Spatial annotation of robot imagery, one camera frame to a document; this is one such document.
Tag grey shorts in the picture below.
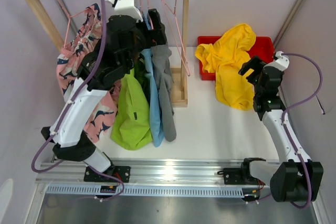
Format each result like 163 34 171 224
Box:
152 44 176 142

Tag yellow shorts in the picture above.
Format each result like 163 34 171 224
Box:
195 24 256 111

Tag pink wire hanger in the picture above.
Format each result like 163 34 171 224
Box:
161 0 191 76

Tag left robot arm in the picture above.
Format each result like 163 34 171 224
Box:
41 8 167 182

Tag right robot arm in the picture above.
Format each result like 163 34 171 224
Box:
239 51 323 209

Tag pink shark print shorts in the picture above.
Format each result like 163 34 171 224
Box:
56 3 121 143

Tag light blue shorts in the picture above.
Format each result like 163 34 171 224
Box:
141 47 164 147

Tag lime green shorts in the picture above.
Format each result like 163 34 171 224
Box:
111 69 153 151

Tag red plastic tray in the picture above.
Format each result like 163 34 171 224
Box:
197 36 275 81

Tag wooden clothes rack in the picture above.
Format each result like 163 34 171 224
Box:
19 0 190 108

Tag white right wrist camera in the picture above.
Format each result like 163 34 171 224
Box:
266 51 289 72

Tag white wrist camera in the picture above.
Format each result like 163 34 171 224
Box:
105 0 143 22
266 51 289 72

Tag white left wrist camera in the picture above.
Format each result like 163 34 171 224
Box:
105 0 143 22

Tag aluminium mounting rail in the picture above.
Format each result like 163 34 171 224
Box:
35 158 289 189

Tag slotted cable duct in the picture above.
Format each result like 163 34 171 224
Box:
46 184 245 198

